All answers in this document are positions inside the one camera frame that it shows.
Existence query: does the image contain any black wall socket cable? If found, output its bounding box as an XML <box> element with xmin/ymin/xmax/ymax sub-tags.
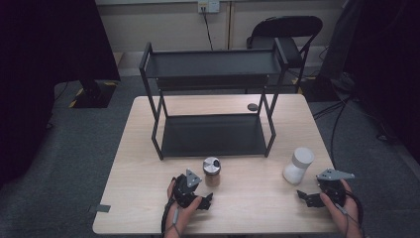
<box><xmin>201</xmin><ymin>5</ymin><xmax>214</xmax><ymax>52</ymax></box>

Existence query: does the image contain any black curtain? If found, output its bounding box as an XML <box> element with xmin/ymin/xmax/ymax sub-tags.
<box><xmin>0</xmin><ymin>0</ymin><xmax>122</xmax><ymax>187</ymax></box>
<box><xmin>343</xmin><ymin>0</ymin><xmax>420</xmax><ymax>164</ymax></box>

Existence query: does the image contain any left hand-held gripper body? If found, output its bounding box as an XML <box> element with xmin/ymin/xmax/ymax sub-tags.
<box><xmin>171</xmin><ymin>169</ymin><xmax>203</xmax><ymax>209</ymax></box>

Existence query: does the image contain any person's left hand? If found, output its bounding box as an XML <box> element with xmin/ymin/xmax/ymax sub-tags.
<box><xmin>166</xmin><ymin>178</ymin><xmax>203</xmax><ymax>230</ymax></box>

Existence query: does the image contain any black folding chair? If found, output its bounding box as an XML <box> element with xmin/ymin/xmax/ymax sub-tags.
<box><xmin>246</xmin><ymin>15</ymin><xmax>324</xmax><ymax>95</ymax></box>

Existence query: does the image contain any white plastic jar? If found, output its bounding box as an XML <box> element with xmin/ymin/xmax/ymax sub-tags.
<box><xmin>282</xmin><ymin>147</ymin><xmax>315</xmax><ymax>185</ymax></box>

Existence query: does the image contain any black stand base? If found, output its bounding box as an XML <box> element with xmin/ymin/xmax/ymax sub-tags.
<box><xmin>297</xmin><ymin>76</ymin><xmax>341</xmax><ymax>103</ymax></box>
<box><xmin>67</xmin><ymin>78</ymin><xmax>119</xmax><ymax>109</ymax></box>

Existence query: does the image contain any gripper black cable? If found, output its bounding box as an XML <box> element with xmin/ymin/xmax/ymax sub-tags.
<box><xmin>160</xmin><ymin>178</ymin><xmax>181</xmax><ymax>238</ymax></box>
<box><xmin>333</xmin><ymin>189</ymin><xmax>367</xmax><ymax>238</ymax></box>

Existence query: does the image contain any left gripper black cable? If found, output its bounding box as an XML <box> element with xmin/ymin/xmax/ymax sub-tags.
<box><xmin>160</xmin><ymin>178</ymin><xmax>181</xmax><ymax>238</ymax></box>

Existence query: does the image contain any white wall socket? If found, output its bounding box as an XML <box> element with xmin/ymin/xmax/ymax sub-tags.
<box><xmin>197</xmin><ymin>0</ymin><xmax>221</xmax><ymax>15</ymax></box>

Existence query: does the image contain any spice jar with silver lid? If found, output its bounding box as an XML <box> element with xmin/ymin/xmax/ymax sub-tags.
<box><xmin>202</xmin><ymin>156</ymin><xmax>222</xmax><ymax>187</ymax></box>

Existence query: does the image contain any black metal two-tier rack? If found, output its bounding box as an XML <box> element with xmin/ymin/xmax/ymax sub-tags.
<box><xmin>138</xmin><ymin>37</ymin><xmax>290</xmax><ymax>162</ymax></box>

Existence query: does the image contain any black floor cable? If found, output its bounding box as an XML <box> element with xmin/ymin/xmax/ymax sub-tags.
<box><xmin>311</xmin><ymin>94</ymin><xmax>352</xmax><ymax>168</ymax></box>

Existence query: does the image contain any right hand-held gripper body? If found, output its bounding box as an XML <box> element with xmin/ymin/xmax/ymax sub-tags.
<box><xmin>316</xmin><ymin>168</ymin><xmax>356</xmax><ymax>206</ymax></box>

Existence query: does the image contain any grey floor tape strip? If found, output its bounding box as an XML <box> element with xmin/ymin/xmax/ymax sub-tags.
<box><xmin>88</xmin><ymin>203</ymin><xmax>112</xmax><ymax>214</ymax></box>

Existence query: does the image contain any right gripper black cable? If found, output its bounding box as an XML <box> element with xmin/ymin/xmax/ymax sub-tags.
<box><xmin>333</xmin><ymin>189</ymin><xmax>367</xmax><ymax>238</ymax></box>

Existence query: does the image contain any person's right hand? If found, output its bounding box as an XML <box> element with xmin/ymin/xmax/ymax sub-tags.
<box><xmin>319</xmin><ymin>178</ymin><xmax>364</xmax><ymax>232</ymax></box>

